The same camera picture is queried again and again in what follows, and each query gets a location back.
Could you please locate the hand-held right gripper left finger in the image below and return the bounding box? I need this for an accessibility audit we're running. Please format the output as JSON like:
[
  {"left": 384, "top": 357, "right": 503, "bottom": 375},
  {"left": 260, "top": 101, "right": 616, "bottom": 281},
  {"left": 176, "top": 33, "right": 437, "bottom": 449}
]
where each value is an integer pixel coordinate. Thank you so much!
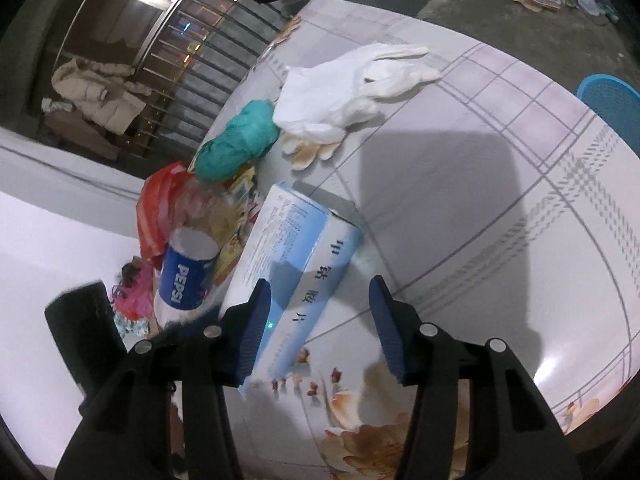
[{"left": 55, "top": 276, "right": 273, "bottom": 480}]

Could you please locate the floral tablecloth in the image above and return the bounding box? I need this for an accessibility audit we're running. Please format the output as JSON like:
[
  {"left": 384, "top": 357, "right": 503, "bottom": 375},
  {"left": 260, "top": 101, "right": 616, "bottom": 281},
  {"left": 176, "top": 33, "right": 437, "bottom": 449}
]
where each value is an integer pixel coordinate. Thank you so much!
[{"left": 150, "top": 0, "right": 636, "bottom": 480}]

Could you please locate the pink plastic bag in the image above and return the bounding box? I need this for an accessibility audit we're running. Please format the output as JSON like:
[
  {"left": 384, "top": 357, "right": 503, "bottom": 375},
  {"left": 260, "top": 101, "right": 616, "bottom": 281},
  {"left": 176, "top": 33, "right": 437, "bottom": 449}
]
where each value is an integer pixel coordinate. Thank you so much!
[{"left": 110, "top": 257, "right": 156, "bottom": 336}]

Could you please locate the blue plastic basket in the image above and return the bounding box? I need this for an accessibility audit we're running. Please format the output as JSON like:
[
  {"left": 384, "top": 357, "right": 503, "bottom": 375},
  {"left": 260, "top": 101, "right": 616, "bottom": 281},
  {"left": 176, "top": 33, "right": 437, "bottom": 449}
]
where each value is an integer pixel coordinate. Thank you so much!
[{"left": 576, "top": 74, "right": 640, "bottom": 156}]

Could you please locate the metal railing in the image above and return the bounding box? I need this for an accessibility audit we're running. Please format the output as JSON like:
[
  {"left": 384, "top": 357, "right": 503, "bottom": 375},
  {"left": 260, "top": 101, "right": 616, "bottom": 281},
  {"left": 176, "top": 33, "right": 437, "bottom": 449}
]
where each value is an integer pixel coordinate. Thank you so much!
[{"left": 55, "top": 0, "right": 301, "bottom": 161}]

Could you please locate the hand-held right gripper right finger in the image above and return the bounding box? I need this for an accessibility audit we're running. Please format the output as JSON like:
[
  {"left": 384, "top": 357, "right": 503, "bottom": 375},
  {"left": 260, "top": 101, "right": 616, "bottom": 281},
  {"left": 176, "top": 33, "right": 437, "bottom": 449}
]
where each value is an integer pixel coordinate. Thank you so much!
[{"left": 368, "top": 275, "right": 583, "bottom": 480}]

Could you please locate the red plastic bag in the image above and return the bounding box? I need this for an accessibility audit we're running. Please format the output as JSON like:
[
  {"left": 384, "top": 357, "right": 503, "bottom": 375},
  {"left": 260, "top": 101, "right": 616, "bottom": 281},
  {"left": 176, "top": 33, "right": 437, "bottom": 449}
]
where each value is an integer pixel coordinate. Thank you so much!
[{"left": 136, "top": 161, "right": 191, "bottom": 263}]

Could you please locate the green plastic bag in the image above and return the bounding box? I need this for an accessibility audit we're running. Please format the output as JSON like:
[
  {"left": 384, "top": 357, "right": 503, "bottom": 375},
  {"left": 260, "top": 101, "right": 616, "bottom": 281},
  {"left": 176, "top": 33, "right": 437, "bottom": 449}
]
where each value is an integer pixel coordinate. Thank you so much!
[{"left": 192, "top": 99, "right": 281, "bottom": 183}]

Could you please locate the beige jacket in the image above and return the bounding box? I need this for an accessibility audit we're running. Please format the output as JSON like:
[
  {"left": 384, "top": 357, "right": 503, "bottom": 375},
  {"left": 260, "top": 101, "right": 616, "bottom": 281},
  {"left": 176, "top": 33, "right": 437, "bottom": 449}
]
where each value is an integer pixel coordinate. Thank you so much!
[{"left": 51, "top": 57, "right": 148, "bottom": 136}]

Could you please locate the plastic bottle with blue label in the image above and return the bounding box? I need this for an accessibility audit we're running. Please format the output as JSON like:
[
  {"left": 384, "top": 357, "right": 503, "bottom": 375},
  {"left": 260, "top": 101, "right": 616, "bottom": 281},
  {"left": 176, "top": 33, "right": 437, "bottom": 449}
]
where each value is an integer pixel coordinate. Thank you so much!
[{"left": 150, "top": 176, "right": 236, "bottom": 336}]

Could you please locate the white plastic bag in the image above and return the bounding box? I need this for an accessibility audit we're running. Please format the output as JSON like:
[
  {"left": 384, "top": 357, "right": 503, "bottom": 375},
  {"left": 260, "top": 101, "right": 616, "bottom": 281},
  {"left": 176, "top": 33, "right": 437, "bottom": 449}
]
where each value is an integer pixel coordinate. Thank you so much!
[{"left": 271, "top": 44, "right": 443, "bottom": 143}]

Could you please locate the blue white medicine box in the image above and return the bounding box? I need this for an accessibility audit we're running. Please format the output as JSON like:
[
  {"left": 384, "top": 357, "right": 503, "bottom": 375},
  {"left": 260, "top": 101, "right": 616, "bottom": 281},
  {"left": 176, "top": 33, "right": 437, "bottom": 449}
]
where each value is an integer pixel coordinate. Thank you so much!
[{"left": 218, "top": 181, "right": 364, "bottom": 401}]

